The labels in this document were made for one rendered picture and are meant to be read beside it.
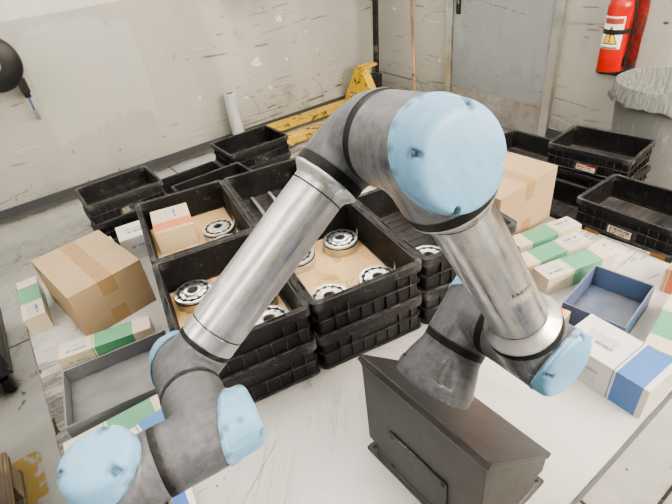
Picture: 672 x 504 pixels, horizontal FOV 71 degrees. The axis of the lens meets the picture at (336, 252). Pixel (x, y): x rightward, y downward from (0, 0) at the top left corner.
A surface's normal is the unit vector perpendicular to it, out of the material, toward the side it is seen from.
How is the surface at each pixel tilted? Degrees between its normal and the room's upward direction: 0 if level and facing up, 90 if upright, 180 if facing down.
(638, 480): 0
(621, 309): 0
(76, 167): 90
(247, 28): 90
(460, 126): 77
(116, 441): 0
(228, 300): 49
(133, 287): 90
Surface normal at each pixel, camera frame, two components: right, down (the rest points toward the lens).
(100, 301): 0.72, 0.33
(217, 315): -0.11, -0.10
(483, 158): 0.40, 0.25
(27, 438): -0.11, -0.81
